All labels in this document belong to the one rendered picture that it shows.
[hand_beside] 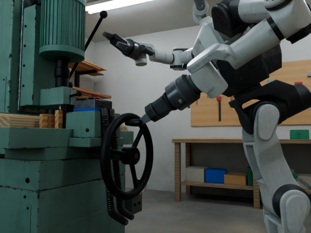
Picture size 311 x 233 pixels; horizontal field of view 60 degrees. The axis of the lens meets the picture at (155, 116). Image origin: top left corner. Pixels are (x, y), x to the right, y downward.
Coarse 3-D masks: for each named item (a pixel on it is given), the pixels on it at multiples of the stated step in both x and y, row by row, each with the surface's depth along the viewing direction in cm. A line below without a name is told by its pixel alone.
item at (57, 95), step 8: (48, 88) 109; (56, 88) 106; (64, 88) 105; (72, 88) 108; (40, 96) 110; (48, 96) 108; (56, 96) 106; (64, 96) 104; (40, 104) 110; (48, 104) 108; (56, 104) 106
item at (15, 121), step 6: (12, 120) 90; (18, 120) 92; (24, 120) 94; (30, 120) 96; (36, 120) 98; (12, 126) 90; (18, 126) 92; (24, 126) 93; (30, 126) 96; (36, 126) 98
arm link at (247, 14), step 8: (240, 0) 82; (248, 0) 78; (256, 0) 75; (264, 0) 67; (272, 0) 64; (280, 0) 62; (288, 0) 62; (240, 8) 82; (248, 8) 78; (256, 8) 75; (264, 8) 72; (272, 8) 65; (240, 16) 83; (248, 16) 80; (256, 16) 77; (264, 16) 75; (288, 40) 71
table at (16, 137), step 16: (0, 128) 74; (16, 128) 74; (32, 128) 79; (48, 128) 84; (0, 144) 74; (16, 144) 74; (32, 144) 79; (48, 144) 83; (64, 144) 89; (80, 144) 88; (96, 144) 88; (128, 144) 121
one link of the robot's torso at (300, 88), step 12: (276, 84) 106; (288, 84) 106; (300, 84) 110; (240, 96) 109; (252, 96) 106; (264, 96) 118; (276, 96) 106; (288, 96) 106; (300, 96) 107; (240, 108) 109; (288, 108) 107; (300, 108) 108; (240, 120) 114; (252, 132) 108
